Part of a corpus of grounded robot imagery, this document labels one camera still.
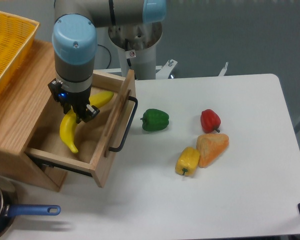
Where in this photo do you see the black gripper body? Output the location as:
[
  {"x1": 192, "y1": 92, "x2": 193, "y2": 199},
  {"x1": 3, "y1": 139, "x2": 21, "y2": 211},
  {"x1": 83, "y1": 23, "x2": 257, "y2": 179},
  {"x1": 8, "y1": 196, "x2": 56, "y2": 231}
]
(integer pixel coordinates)
[{"x1": 47, "y1": 78, "x2": 92, "y2": 116}]

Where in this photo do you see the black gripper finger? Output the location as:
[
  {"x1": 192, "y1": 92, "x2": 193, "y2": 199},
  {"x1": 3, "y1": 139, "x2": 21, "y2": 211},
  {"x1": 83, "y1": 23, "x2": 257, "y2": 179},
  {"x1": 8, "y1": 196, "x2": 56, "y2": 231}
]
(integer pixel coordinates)
[
  {"x1": 85, "y1": 104, "x2": 100, "y2": 122},
  {"x1": 74, "y1": 107, "x2": 88, "y2": 124}
]

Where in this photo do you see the yellow toy banana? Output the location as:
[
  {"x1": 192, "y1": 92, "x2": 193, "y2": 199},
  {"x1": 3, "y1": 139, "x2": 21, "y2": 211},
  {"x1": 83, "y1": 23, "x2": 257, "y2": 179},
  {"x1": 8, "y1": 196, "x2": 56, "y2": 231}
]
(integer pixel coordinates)
[{"x1": 59, "y1": 91, "x2": 114, "y2": 154}]

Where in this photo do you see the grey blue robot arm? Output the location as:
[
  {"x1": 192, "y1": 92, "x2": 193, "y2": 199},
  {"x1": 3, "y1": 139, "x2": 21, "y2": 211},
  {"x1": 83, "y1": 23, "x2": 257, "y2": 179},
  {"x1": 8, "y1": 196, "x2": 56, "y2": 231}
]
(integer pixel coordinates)
[{"x1": 48, "y1": 0, "x2": 167, "y2": 123}]

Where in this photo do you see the open wooden top drawer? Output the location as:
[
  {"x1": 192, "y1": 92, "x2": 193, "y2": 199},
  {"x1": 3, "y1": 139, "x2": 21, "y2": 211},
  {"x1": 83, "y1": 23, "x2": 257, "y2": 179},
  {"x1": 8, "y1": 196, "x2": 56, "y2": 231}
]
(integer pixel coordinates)
[{"x1": 25, "y1": 70, "x2": 136, "y2": 188}]

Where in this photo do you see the wooden drawer cabinet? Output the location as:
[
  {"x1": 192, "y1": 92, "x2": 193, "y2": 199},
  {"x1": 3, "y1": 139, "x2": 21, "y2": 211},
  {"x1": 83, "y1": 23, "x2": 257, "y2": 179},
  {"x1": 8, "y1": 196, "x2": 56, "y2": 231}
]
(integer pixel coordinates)
[{"x1": 0, "y1": 39, "x2": 67, "y2": 192}]

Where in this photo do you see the green toy bell pepper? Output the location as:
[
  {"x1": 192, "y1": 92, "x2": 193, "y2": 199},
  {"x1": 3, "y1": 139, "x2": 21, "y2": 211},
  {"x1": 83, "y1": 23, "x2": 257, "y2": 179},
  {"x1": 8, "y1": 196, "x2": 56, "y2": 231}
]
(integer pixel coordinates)
[{"x1": 140, "y1": 108, "x2": 170, "y2": 132}]

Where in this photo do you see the yellow plastic basket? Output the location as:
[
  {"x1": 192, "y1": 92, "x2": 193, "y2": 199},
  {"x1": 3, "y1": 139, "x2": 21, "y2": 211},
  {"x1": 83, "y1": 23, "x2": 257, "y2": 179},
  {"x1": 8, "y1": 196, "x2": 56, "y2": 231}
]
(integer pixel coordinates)
[{"x1": 0, "y1": 11, "x2": 40, "y2": 94}]

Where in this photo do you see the yellow toy bell pepper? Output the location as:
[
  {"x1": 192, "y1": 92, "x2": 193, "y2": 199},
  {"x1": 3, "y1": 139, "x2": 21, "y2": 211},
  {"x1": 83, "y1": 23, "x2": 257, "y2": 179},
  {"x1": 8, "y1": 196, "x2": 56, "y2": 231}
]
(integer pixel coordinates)
[{"x1": 175, "y1": 146, "x2": 200, "y2": 176}]

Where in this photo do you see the red toy bell pepper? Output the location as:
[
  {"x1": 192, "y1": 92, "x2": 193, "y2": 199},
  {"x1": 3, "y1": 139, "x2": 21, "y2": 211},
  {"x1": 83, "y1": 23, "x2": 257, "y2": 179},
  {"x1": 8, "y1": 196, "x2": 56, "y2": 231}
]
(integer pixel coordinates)
[{"x1": 200, "y1": 109, "x2": 221, "y2": 134}]

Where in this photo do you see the orange toy bread wedge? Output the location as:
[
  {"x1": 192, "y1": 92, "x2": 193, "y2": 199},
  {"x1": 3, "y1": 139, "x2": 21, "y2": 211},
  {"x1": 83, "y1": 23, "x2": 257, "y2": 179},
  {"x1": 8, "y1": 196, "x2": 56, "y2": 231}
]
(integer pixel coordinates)
[{"x1": 196, "y1": 133, "x2": 230, "y2": 168}]

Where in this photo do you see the black metal drawer handle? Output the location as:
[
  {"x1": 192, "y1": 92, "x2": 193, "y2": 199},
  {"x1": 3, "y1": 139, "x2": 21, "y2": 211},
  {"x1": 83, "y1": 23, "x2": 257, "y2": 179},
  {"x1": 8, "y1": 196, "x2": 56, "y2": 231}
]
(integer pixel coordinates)
[{"x1": 108, "y1": 95, "x2": 138, "y2": 153}]

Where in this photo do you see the black cable on floor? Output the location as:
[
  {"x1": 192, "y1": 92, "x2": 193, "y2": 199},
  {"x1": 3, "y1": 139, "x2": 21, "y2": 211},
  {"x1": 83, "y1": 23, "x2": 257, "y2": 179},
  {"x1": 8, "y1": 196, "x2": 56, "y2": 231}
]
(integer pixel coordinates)
[{"x1": 96, "y1": 43, "x2": 113, "y2": 70}]

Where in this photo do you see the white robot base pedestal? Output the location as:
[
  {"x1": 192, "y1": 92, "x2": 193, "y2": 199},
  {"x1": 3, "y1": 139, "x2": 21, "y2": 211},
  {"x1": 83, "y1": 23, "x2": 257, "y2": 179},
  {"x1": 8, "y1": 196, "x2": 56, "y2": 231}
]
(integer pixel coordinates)
[{"x1": 108, "y1": 22, "x2": 178, "y2": 80}]

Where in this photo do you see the black pan blue handle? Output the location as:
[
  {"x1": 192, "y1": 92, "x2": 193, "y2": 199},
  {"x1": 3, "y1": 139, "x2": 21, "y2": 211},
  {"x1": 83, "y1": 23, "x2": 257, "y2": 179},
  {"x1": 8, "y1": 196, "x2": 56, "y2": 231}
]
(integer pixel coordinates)
[{"x1": 0, "y1": 177, "x2": 61, "y2": 237}]

